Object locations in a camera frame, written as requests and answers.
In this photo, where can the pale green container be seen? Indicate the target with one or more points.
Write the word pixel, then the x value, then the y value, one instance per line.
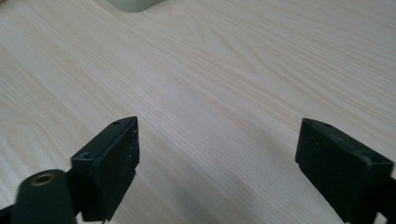
pixel 134 4

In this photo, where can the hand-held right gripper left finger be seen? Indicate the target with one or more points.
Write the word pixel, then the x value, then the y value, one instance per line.
pixel 104 169

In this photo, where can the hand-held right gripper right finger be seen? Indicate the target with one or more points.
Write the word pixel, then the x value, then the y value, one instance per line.
pixel 342 174

